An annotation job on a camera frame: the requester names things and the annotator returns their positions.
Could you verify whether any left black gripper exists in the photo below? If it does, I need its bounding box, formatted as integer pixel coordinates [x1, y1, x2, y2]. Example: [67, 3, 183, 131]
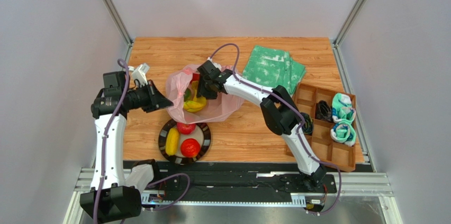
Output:
[122, 80, 173, 113]

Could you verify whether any yellow banana bunch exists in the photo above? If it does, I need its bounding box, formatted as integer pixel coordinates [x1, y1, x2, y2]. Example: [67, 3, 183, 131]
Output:
[183, 81, 207, 113]

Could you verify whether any pink plastic bag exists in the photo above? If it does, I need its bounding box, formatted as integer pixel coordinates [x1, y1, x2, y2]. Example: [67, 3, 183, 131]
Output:
[166, 64, 245, 124]

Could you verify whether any red apple fruit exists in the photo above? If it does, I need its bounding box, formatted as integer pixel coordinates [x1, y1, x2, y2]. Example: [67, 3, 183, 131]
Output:
[176, 122, 196, 135]

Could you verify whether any yellow mango fruit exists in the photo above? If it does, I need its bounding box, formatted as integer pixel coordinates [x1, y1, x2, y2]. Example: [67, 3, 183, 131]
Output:
[165, 127, 180, 156]

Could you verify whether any red tomato fruit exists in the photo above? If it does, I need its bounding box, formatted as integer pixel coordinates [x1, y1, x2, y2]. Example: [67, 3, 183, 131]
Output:
[180, 138, 201, 158]

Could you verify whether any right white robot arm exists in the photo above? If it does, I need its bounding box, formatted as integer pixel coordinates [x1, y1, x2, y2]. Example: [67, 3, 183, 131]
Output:
[197, 60, 327, 187]

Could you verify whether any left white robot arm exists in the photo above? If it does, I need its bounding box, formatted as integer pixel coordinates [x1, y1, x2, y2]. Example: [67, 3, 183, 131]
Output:
[80, 69, 173, 223]

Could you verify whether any red fruit in bag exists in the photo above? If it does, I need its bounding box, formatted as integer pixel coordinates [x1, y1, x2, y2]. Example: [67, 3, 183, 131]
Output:
[191, 73, 200, 82]

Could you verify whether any green fruit in bag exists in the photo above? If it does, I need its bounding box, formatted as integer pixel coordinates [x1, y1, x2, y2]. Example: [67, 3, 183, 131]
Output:
[184, 88, 192, 102]

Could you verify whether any dark round plate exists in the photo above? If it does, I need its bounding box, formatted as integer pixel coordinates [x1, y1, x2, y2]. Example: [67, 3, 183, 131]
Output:
[158, 119, 212, 165]

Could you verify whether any green white cloth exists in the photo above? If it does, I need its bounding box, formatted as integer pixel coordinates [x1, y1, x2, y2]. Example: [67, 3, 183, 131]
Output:
[242, 46, 306, 96]

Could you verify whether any wooden compartment tray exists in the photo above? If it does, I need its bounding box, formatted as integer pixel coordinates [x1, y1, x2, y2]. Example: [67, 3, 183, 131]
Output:
[293, 83, 358, 172]

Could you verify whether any teal white sock upper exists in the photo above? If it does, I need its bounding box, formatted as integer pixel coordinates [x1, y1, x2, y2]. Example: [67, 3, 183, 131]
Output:
[331, 93, 357, 124]

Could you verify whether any teal white sock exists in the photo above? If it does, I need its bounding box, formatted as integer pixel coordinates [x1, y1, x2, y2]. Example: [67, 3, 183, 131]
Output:
[331, 93, 357, 124]
[330, 121, 357, 147]

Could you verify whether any teal white sock lower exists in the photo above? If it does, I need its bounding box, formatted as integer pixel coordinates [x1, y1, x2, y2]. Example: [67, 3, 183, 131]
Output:
[330, 121, 357, 147]

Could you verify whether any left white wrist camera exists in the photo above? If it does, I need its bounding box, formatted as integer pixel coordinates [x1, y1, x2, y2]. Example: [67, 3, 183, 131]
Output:
[129, 63, 150, 88]

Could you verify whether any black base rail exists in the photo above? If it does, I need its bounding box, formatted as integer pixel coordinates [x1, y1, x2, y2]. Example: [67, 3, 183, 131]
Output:
[152, 161, 338, 203]

